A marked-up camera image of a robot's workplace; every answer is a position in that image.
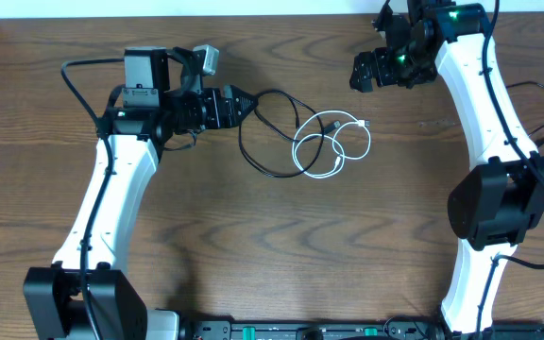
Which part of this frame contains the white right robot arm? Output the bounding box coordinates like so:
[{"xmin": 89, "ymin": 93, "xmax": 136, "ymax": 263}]
[{"xmin": 349, "ymin": 0, "xmax": 544, "ymax": 339}]

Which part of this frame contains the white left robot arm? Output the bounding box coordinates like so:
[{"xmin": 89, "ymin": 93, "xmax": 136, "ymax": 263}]
[{"xmin": 23, "ymin": 44, "xmax": 257, "ymax": 339}]

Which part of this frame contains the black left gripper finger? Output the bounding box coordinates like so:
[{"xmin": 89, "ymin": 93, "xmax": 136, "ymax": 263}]
[
  {"xmin": 224, "ymin": 84, "xmax": 258, "ymax": 111},
  {"xmin": 219, "ymin": 109, "xmax": 252, "ymax": 128}
]

